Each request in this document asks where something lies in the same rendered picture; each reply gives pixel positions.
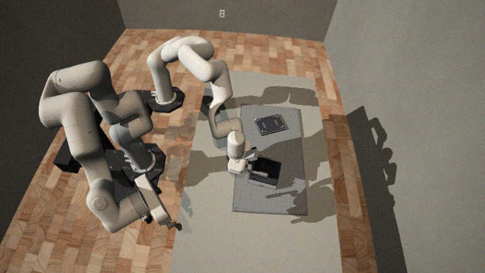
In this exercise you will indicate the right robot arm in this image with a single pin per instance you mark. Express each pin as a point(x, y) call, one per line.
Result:
point(64, 103)

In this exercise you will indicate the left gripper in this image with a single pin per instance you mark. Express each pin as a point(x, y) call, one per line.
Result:
point(238, 166)

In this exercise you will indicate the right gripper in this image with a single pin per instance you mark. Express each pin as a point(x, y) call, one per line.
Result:
point(148, 192)

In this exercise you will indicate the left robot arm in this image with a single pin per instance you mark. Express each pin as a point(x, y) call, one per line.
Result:
point(195, 52)

